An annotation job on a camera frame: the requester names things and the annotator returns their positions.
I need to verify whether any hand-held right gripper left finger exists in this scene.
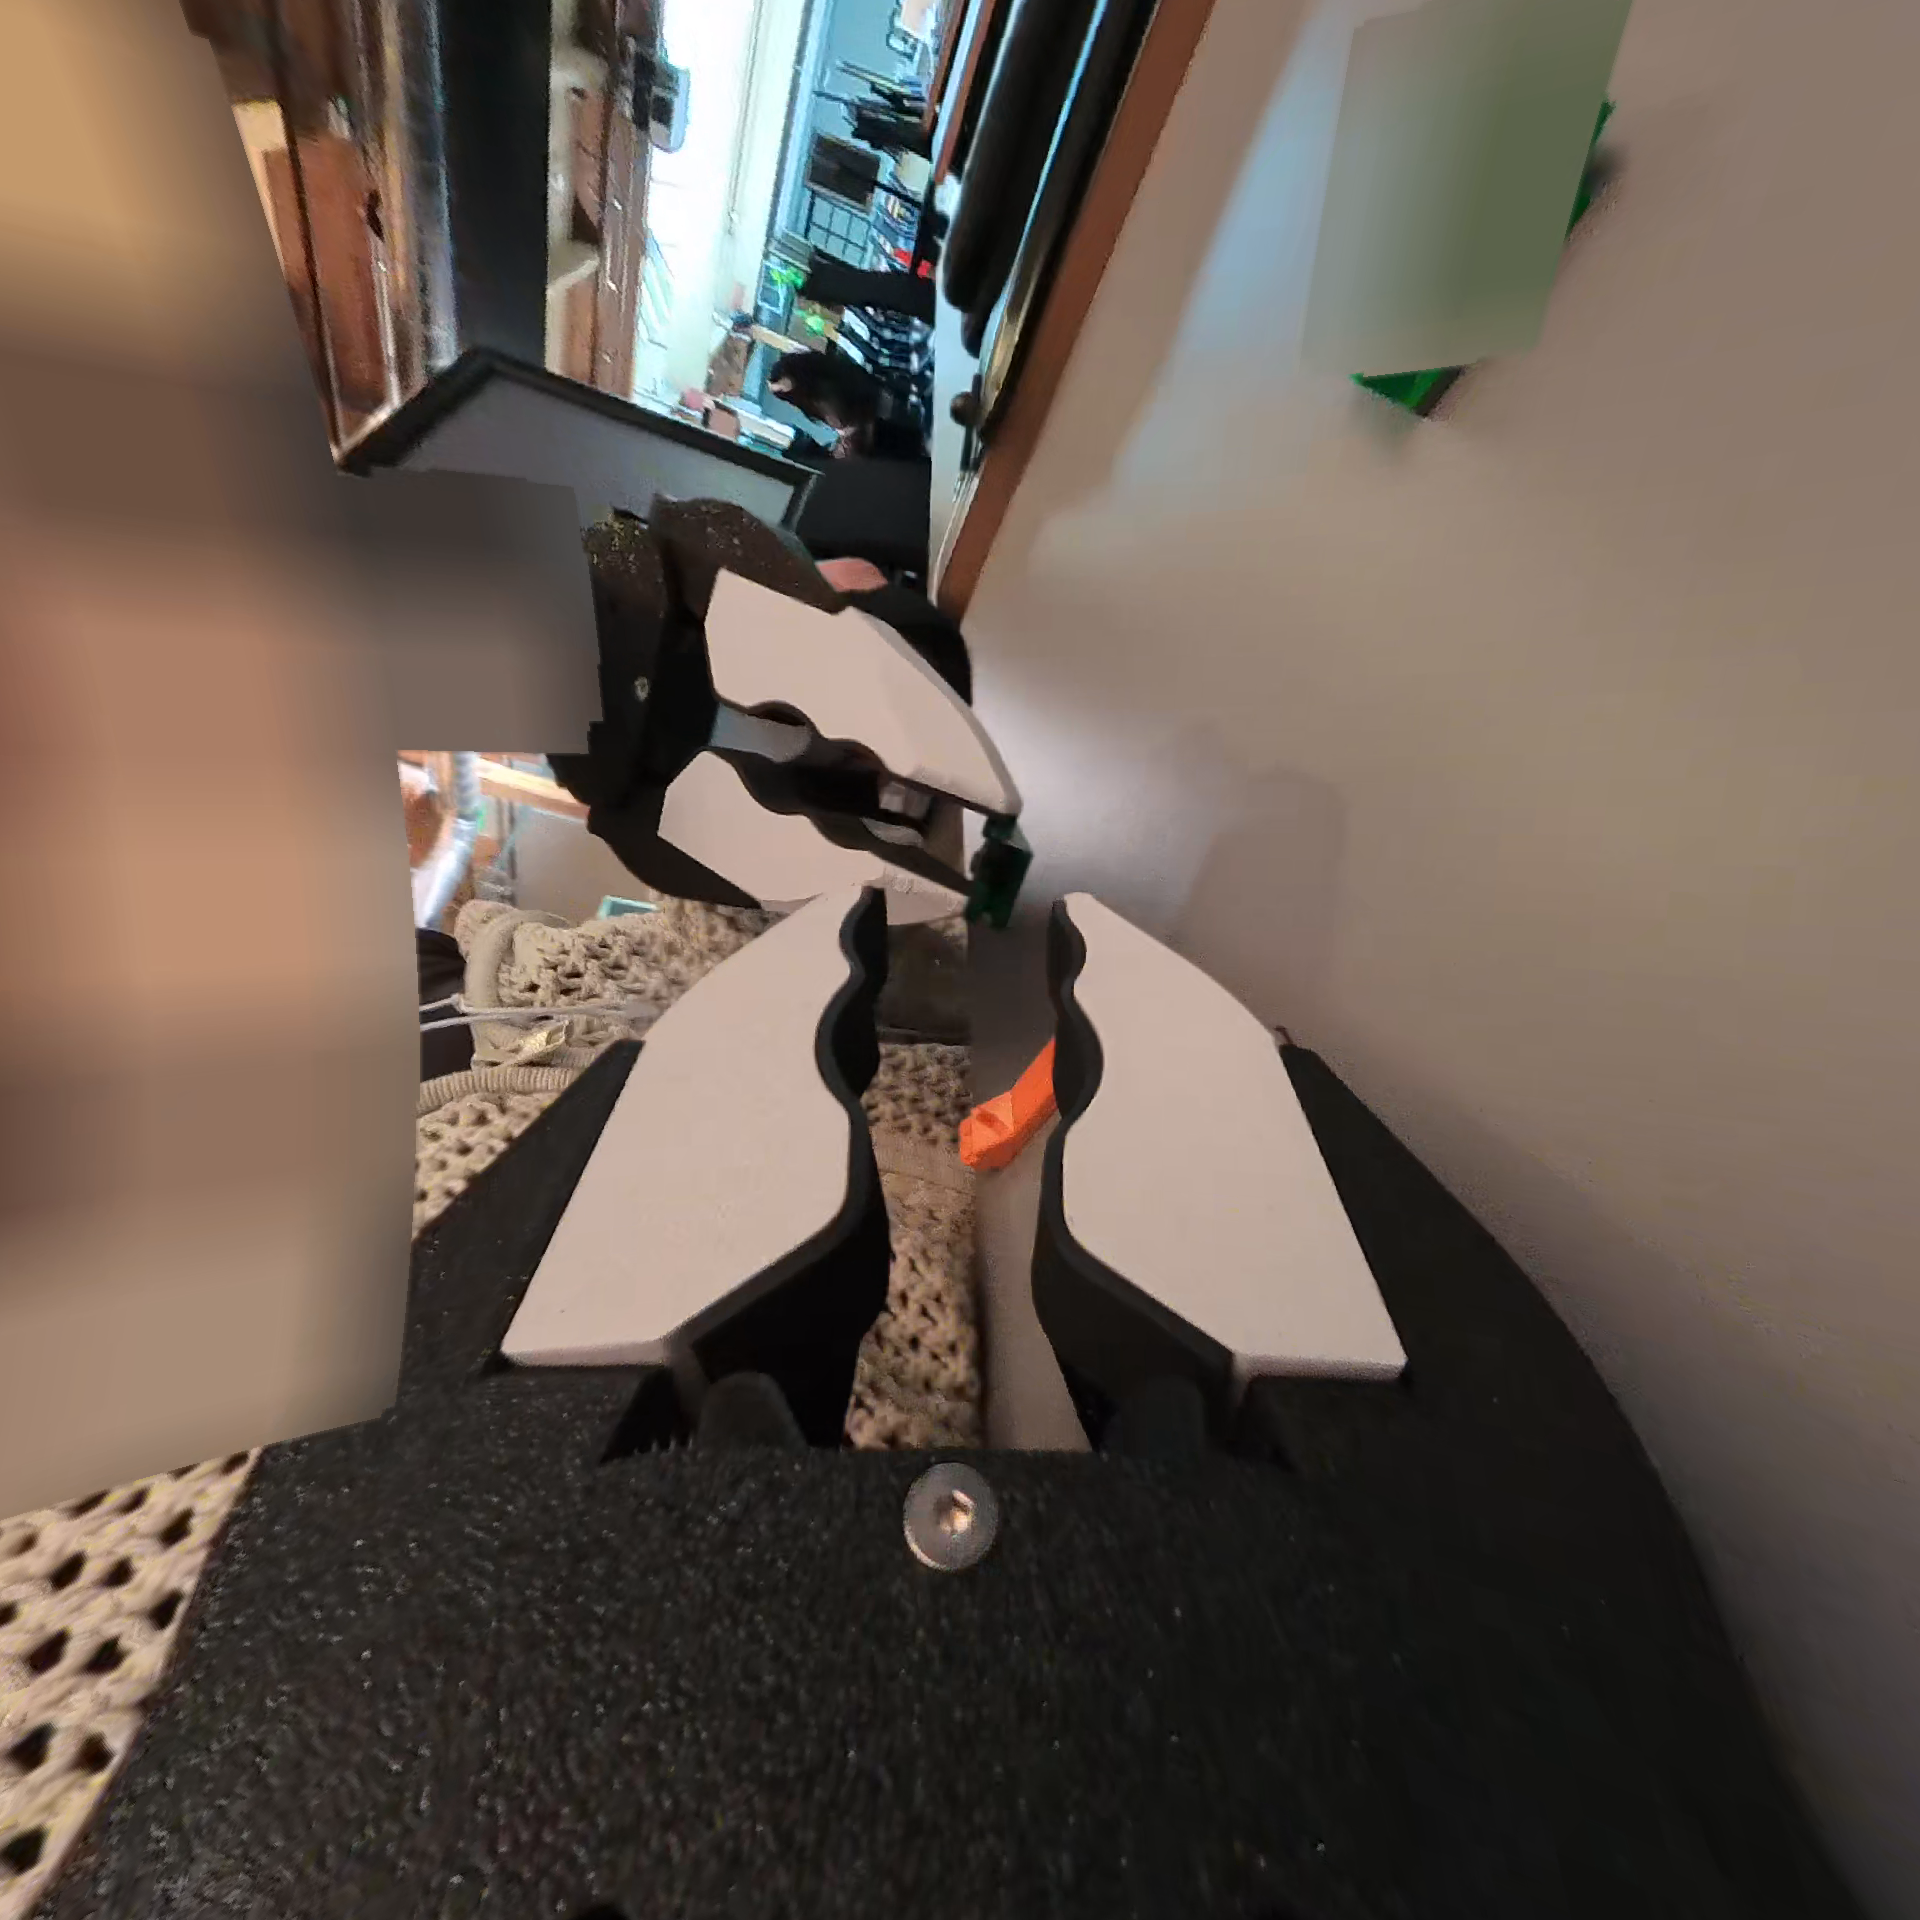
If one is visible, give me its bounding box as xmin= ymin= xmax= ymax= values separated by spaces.
xmin=498 ymin=884 xmax=890 ymax=1450

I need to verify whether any dark green lego assembly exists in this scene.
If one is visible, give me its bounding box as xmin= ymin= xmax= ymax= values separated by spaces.
xmin=963 ymin=816 xmax=1038 ymax=928

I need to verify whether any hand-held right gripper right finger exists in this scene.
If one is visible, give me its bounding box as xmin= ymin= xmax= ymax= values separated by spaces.
xmin=1035 ymin=896 xmax=1408 ymax=1450

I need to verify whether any green lego face block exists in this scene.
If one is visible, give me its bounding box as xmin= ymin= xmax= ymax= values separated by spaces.
xmin=1352 ymin=96 xmax=1614 ymax=418

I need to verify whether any orange brick separator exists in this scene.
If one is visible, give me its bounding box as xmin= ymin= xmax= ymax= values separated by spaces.
xmin=958 ymin=1041 xmax=1058 ymax=1176

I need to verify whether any white earphone cable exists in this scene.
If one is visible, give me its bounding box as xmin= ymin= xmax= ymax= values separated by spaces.
xmin=417 ymin=991 xmax=663 ymax=1052

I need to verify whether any black computer monitor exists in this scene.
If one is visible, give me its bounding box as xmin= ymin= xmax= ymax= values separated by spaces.
xmin=337 ymin=346 xmax=826 ymax=528

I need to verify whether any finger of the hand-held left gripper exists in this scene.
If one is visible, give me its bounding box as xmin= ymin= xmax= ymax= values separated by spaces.
xmin=703 ymin=568 xmax=1025 ymax=823
xmin=656 ymin=755 xmax=975 ymax=922

